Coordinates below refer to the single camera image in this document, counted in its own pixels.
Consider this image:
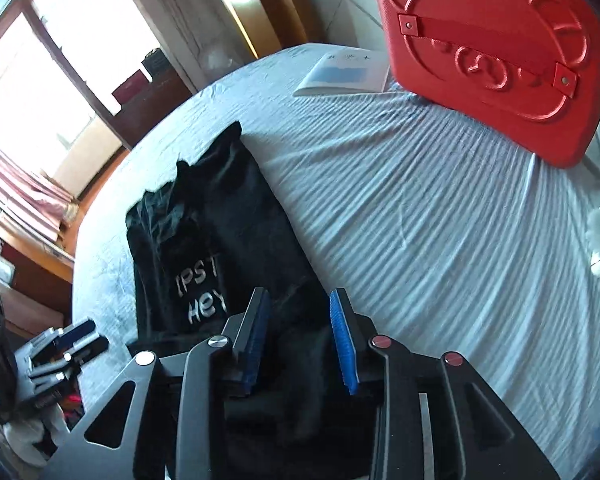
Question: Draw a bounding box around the white cloth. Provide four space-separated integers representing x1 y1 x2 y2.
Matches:
2 402 73 466

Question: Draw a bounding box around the dark wooden cabinet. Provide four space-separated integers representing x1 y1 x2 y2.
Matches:
112 50 195 151

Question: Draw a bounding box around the wooden headboard panel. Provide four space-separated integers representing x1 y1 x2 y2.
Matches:
225 0 311 58

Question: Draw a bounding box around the red bear suitcase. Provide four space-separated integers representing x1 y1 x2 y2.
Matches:
370 0 600 168

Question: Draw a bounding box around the window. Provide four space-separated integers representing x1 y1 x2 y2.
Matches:
0 0 261 196

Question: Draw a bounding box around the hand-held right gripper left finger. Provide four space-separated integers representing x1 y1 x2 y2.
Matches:
40 287 271 480

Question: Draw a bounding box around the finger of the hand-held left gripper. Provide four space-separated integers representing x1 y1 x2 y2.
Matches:
27 317 100 361
30 336 109 411

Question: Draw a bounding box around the white plastic bag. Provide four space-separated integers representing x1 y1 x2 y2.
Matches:
205 42 241 68

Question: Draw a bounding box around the white booklet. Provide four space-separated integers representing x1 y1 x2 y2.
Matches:
293 51 391 97

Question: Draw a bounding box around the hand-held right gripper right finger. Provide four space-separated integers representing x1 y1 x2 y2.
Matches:
329 287 561 480

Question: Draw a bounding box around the pink striped cloth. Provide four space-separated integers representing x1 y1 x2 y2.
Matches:
0 125 80 246

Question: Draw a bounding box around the red box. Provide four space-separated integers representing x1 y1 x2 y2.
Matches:
112 72 148 103

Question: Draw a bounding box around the white padded headboard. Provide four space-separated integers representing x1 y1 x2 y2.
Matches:
305 0 401 56

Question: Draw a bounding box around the black t-shirt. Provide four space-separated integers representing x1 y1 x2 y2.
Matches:
124 121 381 480

